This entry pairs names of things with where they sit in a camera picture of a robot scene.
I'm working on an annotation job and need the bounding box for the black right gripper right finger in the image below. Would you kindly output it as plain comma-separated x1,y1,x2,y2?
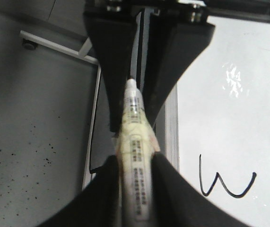
151,153,247,227

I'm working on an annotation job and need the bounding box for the black caster wheel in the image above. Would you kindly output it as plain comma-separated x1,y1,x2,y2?
22,39,38,51

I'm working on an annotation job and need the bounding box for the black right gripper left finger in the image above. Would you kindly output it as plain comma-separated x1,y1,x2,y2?
40,155,119,227

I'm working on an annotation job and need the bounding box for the white taped whiteboard marker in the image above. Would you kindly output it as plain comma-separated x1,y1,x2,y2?
116,79,160,227

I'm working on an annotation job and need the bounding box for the white whiteboard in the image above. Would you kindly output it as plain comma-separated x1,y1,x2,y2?
175,17,270,227

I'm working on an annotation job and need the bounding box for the grey whiteboard stand leg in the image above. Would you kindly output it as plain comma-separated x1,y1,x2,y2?
19,30,101,189

